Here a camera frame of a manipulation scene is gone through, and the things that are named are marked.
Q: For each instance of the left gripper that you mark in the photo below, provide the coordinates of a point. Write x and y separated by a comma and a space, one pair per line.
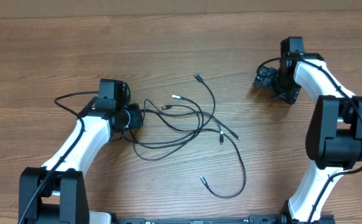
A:
136, 117

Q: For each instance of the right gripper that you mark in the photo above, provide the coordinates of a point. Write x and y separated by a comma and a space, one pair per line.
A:
290, 96

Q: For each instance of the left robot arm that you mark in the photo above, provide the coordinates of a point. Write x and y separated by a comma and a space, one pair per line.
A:
55, 192

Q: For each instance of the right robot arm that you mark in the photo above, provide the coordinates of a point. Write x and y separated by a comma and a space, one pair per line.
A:
333, 141

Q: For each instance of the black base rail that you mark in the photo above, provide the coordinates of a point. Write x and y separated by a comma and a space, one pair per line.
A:
218, 220

